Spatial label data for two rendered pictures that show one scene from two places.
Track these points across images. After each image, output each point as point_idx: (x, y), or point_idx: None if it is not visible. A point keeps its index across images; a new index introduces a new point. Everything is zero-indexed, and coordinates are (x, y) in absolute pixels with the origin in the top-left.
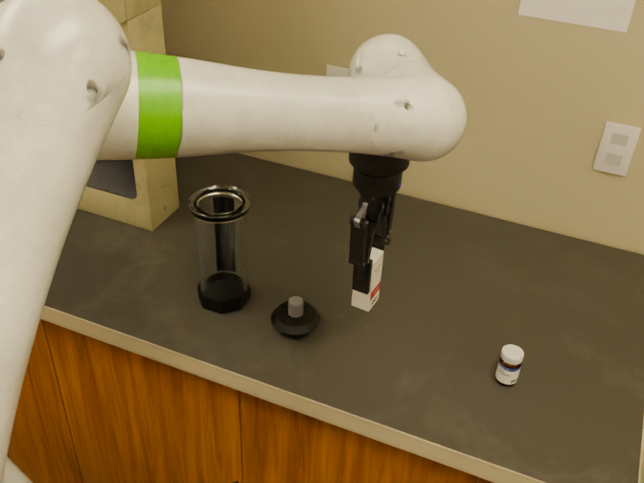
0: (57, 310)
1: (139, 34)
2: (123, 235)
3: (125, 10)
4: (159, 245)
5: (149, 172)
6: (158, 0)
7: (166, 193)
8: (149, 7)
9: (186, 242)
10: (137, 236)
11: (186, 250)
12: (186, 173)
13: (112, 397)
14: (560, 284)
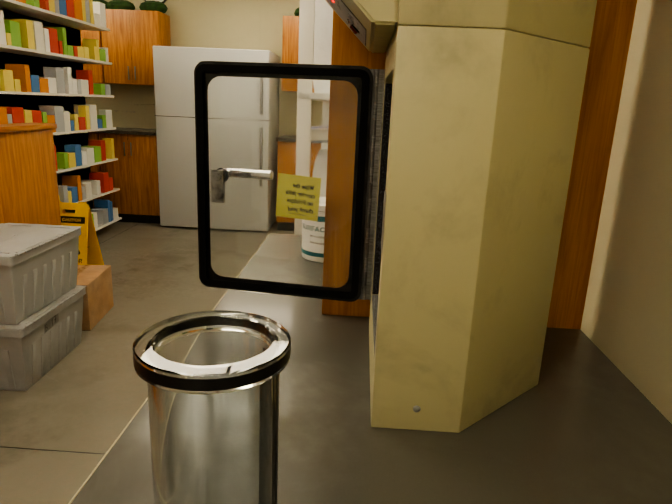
0: (142, 406)
1: (424, 62)
2: (341, 404)
3: (395, 2)
4: (339, 446)
5: (387, 319)
6: (499, 18)
7: (426, 384)
8: (466, 21)
9: (368, 473)
10: (348, 417)
11: (346, 481)
12: (552, 411)
13: None
14: None
